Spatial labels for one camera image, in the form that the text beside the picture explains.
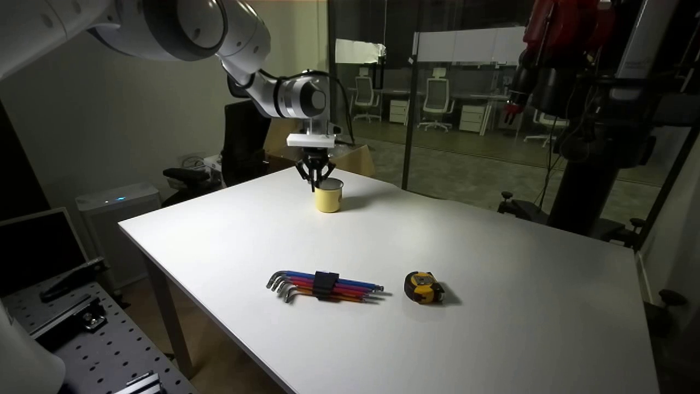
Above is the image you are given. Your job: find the white mesh office chair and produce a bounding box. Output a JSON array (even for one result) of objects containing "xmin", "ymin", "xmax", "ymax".
[
  {"xmin": 417, "ymin": 74, "xmax": 454, "ymax": 136},
  {"xmin": 349, "ymin": 67, "xmax": 385, "ymax": 124}
]

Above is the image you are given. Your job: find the white wall panel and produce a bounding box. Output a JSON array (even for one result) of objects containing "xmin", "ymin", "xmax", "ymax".
[
  {"xmin": 411, "ymin": 26, "xmax": 530, "ymax": 67},
  {"xmin": 333, "ymin": 39, "xmax": 386, "ymax": 67}
]

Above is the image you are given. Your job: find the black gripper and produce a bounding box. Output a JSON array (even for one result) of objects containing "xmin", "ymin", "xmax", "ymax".
[{"xmin": 296, "ymin": 146, "xmax": 338, "ymax": 192}]

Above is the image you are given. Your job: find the black equipment pile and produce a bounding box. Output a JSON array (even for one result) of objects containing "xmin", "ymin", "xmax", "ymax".
[{"xmin": 160, "ymin": 154, "xmax": 225, "ymax": 206}]

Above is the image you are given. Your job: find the white storage cabinet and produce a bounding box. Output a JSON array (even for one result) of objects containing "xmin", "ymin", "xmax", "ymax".
[{"xmin": 456, "ymin": 100, "xmax": 490, "ymax": 136}]

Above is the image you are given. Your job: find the yellow enamel mug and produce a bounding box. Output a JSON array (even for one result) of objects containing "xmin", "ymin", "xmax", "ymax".
[{"xmin": 312, "ymin": 177, "xmax": 345, "ymax": 215}]

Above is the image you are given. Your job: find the grey perforated breadboard table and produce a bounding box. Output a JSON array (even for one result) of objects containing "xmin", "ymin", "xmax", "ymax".
[{"xmin": 0, "ymin": 281, "xmax": 196, "ymax": 394}]

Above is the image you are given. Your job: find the dark computer monitor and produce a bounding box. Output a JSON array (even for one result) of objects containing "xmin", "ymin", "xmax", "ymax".
[{"xmin": 0, "ymin": 206, "xmax": 92, "ymax": 298}]

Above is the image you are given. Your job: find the grey drawer cabinet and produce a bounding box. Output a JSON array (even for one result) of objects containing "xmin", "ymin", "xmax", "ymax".
[{"xmin": 386, "ymin": 97, "xmax": 411, "ymax": 126}]

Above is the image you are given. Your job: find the brown cardboard box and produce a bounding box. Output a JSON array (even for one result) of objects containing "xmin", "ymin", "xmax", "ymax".
[{"xmin": 263, "ymin": 118, "xmax": 378, "ymax": 180}]

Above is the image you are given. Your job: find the black office chair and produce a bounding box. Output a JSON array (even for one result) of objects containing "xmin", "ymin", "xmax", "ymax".
[{"xmin": 219, "ymin": 98, "xmax": 275, "ymax": 189}]

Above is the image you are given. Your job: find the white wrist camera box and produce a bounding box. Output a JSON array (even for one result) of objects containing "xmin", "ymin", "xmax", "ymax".
[{"xmin": 285, "ymin": 129, "xmax": 338, "ymax": 150}]

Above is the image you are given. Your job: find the black clamp handle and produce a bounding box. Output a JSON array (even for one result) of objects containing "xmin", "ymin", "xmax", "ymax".
[{"xmin": 40, "ymin": 257, "xmax": 109, "ymax": 305}]

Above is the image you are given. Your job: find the small brown round object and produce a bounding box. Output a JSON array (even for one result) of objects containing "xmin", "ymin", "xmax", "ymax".
[{"xmin": 402, "ymin": 270, "xmax": 447, "ymax": 307}]

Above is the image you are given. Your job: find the white air purifier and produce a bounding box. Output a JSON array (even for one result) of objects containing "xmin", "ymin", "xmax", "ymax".
[{"xmin": 74, "ymin": 181, "xmax": 163, "ymax": 292}]

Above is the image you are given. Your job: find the white table leg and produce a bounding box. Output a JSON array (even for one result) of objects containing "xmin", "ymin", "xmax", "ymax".
[{"xmin": 140, "ymin": 250, "xmax": 196, "ymax": 380}]

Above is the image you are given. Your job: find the thin black stand pole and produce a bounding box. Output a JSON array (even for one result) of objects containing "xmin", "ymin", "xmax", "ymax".
[{"xmin": 398, "ymin": 0, "xmax": 427, "ymax": 192}]

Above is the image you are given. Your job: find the black metal bracket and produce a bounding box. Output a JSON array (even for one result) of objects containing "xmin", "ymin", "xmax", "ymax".
[{"xmin": 31, "ymin": 293, "xmax": 111, "ymax": 353}]

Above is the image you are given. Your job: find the red blue hex key set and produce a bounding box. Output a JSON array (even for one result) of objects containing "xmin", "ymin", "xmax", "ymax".
[{"xmin": 265, "ymin": 268, "xmax": 394, "ymax": 307}]

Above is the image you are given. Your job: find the red black Baxter robot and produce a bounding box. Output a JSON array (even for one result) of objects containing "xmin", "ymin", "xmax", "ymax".
[{"xmin": 498, "ymin": 0, "xmax": 700, "ymax": 248}]

